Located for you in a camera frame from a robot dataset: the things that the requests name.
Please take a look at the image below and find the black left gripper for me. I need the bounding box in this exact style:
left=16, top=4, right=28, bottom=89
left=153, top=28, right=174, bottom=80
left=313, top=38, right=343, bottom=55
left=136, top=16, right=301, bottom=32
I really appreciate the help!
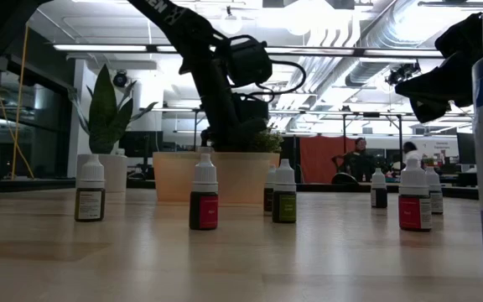
left=202, top=96, right=271, bottom=148

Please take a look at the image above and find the person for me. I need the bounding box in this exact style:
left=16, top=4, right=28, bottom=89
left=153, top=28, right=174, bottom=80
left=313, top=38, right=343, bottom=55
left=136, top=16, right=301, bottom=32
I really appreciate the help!
left=400, top=141, right=423, bottom=169
left=331, top=137, right=377, bottom=185

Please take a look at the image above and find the snake plant in white pot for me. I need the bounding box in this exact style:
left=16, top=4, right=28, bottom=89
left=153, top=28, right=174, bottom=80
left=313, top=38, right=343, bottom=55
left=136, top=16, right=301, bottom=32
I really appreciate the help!
left=67, top=64, right=159, bottom=194

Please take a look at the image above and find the black ceiling projector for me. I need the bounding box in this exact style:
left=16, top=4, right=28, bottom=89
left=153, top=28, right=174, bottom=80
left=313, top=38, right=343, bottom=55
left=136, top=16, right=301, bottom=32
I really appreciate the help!
left=385, top=61, right=422, bottom=87

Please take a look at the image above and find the small green-label dropper bottle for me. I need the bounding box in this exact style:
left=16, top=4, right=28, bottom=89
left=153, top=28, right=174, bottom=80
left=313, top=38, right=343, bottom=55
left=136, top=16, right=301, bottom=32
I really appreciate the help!
left=271, top=158, right=298, bottom=225

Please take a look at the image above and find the black computer monitor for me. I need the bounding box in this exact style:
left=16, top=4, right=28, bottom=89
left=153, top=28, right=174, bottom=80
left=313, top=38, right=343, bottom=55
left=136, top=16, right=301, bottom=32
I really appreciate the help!
left=119, top=130, right=164, bottom=159
left=456, top=133, right=476, bottom=165

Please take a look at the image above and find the yellow extension cable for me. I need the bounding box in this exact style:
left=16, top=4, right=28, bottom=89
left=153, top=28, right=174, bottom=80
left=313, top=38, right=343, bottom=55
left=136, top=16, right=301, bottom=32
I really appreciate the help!
left=0, top=65, right=35, bottom=180
left=9, top=23, right=31, bottom=180

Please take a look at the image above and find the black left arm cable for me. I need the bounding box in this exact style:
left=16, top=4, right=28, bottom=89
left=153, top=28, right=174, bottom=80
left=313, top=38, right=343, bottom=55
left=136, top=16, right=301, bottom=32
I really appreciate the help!
left=247, top=35, right=308, bottom=104

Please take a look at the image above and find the orange translucent plastic tray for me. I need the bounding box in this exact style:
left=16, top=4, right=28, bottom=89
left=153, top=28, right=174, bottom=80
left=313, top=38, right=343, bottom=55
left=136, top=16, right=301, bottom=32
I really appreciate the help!
left=152, top=150, right=282, bottom=206

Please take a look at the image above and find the bushy green potted plant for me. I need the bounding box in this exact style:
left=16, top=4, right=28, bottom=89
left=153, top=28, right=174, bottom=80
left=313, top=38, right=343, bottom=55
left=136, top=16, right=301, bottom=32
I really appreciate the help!
left=247, top=128, right=285, bottom=154

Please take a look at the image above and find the small red-label dropper bottle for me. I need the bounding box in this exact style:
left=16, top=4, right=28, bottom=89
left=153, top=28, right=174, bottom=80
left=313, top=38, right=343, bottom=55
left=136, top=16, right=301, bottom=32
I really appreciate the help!
left=188, top=152, right=220, bottom=232
left=397, top=158, right=433, bottom=233

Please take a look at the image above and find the orange red partition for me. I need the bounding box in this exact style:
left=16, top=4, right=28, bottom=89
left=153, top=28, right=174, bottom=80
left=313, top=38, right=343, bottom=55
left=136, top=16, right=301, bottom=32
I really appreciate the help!
left=299, top=134, right=358, bottom=185

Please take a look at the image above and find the round white ceiling lamp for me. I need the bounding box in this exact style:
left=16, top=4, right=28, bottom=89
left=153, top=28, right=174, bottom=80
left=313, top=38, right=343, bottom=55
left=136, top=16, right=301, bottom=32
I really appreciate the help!
left=219, top=10, right=243, bottom=35

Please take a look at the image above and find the large black food coloring bottle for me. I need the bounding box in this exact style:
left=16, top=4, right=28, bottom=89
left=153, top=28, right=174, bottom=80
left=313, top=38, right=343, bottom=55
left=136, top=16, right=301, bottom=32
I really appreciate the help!
left=199, top=128, right=216, bottom=154

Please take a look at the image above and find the black background station frame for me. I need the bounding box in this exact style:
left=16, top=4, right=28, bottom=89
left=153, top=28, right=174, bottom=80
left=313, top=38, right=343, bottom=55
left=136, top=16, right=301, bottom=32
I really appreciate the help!
left=152, top=107, right=406, bottom=160

